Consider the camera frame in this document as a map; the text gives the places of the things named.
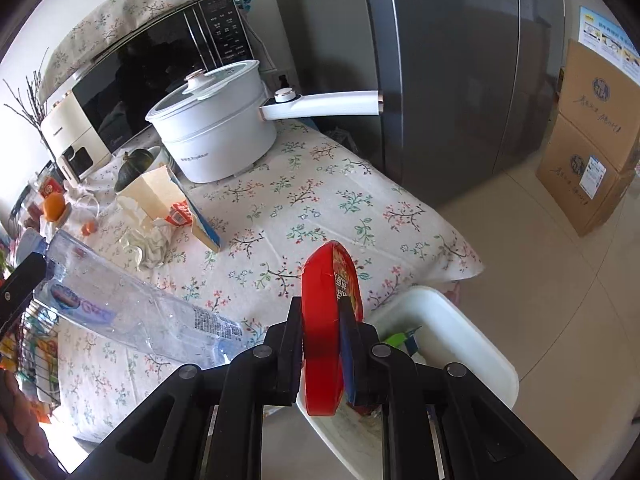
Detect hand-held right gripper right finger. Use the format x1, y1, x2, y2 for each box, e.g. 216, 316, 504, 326
339, 300, 576, 480

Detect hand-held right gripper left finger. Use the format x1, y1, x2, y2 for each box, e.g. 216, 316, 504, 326
72, 297, 306, 480

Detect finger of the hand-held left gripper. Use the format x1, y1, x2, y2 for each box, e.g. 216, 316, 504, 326
0, 252, 47, 346

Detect red instant noodle bowl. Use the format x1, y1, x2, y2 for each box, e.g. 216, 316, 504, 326
301, 241, 365, 417

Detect green snack wrapper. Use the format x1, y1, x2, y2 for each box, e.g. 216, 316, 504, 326
384, 327, 423, 357

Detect white plastic bin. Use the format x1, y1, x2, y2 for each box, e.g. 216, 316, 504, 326
297, 286, 519, 480

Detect clear plastic bottle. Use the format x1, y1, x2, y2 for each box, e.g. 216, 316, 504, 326
32, 230, 247, 367

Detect blue carton box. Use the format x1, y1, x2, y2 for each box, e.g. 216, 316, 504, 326
167, 167, 222, 254

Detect person's left hand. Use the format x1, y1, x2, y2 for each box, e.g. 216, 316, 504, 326
0, 370, 48, 461

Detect large orange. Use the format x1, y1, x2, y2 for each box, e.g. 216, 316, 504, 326
41, 194, 68, 222

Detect glass jar with wooden lid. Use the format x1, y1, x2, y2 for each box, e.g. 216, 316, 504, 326
49, 195, 102, 237

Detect crumpled white tissue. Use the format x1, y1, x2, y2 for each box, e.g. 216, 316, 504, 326
120, 225, 174, 269

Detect brown paper bag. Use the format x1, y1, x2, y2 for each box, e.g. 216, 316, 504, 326
117, 166, 193, 233

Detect white air fryer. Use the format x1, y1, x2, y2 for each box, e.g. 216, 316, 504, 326
40, 95, 113, 181

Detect dark green pumpkin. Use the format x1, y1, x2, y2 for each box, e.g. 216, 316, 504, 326
114, 148, 154, 194

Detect red white snack packet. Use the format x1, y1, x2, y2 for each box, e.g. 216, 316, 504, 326
165, 200, 194, 229

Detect dry twigs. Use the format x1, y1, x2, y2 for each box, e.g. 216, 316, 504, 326
2, 70, 49, 136

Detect white electric pot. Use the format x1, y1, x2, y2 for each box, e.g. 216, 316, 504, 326
145, 60, 383, 184

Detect black microwave oven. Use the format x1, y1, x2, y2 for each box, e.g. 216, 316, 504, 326
72, 0, 253, 153

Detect floral cover cloth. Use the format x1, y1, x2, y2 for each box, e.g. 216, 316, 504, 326
37, 0, 266, 103

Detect cardboard box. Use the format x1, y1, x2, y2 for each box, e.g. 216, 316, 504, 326
556, 39, 640, 173
536, 112, 636, 237

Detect grey refrigerator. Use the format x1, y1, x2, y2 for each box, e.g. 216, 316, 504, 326
265, 0, 568, 207

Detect blue paper notice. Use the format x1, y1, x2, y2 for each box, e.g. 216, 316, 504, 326
577, 5, 640, 82

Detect black wire rack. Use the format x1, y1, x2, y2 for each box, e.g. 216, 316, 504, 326
15, 305, 63, 411

